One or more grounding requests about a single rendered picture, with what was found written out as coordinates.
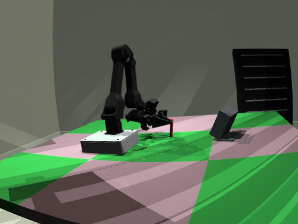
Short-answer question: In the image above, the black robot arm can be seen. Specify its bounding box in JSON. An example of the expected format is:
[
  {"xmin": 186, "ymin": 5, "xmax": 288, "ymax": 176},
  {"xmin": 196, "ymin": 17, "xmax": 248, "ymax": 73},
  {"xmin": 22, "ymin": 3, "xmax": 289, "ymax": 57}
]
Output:
[{"xmin": 101, "ymin": 44, "xmax": 159, "ymax": 135}]

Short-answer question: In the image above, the grey sloped panel with hole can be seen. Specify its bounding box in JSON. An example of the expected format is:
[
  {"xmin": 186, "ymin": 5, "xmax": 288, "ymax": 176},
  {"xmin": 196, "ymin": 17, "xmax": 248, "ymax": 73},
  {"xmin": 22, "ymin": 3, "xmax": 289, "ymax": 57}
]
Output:
[{"xmin": 209, "ymin": 106, "xmax": 240, "ymax": 142}]

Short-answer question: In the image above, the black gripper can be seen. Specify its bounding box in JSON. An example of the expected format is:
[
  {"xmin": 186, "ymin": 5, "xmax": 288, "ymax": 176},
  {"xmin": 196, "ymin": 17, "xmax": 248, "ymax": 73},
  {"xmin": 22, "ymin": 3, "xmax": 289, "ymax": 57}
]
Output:
[{"xmin": 138, "ymin": 109, "xmax": 170, "ymax": 130}]

